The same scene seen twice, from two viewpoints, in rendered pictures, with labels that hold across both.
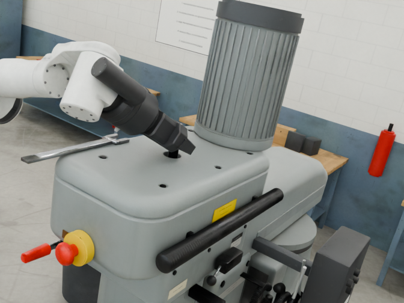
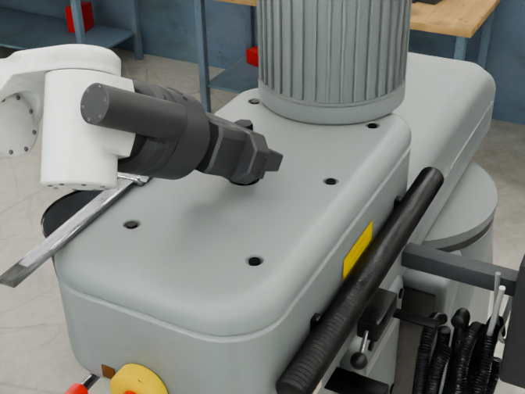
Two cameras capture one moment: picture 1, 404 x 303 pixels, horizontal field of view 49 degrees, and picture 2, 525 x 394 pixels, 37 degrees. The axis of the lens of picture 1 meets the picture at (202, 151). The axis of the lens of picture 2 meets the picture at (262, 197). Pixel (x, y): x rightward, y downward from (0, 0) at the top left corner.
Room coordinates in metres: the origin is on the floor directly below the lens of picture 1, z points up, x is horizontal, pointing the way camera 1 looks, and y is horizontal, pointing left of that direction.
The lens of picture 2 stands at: (0.09, 0.07, 2.34)
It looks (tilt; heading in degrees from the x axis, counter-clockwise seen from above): 32 degrees down; 358
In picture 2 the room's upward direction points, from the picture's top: 1 degrees counter-clockwise
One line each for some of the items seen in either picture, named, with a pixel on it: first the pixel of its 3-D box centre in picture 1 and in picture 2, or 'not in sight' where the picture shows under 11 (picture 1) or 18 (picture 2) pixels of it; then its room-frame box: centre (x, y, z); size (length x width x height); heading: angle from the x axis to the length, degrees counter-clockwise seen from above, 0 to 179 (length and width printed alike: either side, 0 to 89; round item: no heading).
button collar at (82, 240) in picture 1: (78, 247); (139, 392); (0.65, 0.17, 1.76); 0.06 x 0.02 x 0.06; 60
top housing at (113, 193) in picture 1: (170, 187); (252, 227); (0.86, 0.05, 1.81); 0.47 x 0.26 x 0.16; 150
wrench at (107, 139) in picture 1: (79, 147); (83, 216); (0.78, 0.23, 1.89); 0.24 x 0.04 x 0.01; 152
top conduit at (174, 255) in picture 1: (230, 221); (371, 264); (0.81, -0.09, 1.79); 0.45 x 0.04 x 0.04; 150
